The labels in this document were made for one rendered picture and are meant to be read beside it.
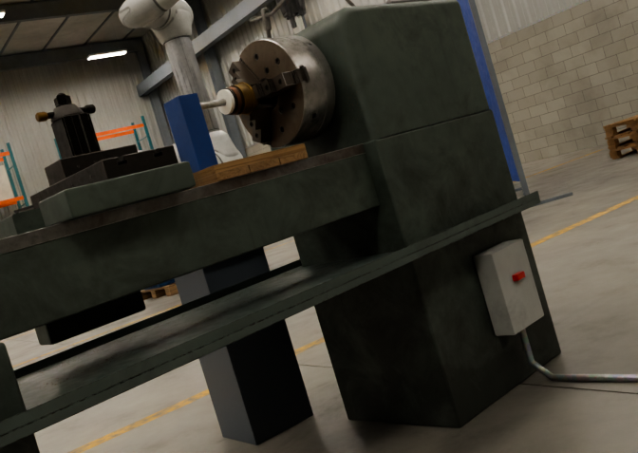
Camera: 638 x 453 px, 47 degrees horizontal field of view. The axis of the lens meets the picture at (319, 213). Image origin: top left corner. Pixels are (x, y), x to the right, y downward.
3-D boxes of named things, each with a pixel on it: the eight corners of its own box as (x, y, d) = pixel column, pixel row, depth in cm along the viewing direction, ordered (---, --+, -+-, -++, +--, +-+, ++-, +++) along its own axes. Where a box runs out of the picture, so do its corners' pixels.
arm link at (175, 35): (195, 198, 274) (223, 190, 294) (230, 185, 267) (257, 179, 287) (130, 0, 271) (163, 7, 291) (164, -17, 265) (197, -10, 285)
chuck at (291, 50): (265, 145, 232) (247, 45, 226) (335, 140, 209) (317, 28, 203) (243, 150, 226) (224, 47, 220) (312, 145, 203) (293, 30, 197)
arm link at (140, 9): (143, -22, 254) (165, -17, 266) (105, 1, 261) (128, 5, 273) (158, 13, 254) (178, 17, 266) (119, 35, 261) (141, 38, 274)
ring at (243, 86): (238, 85, 211) (213, 90, 205) (257, 76, 205) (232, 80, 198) (248, 117, 212) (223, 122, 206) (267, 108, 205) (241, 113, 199)
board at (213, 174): (233, 183, 221) (229, 170, 221) (309, 157, 194) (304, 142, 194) (147, 206, 201) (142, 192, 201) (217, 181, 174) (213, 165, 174)
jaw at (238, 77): (266, 93, 216) (243, 67, 221) (271, 80, 213) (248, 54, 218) (236, 98, 209) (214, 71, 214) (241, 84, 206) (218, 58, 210)
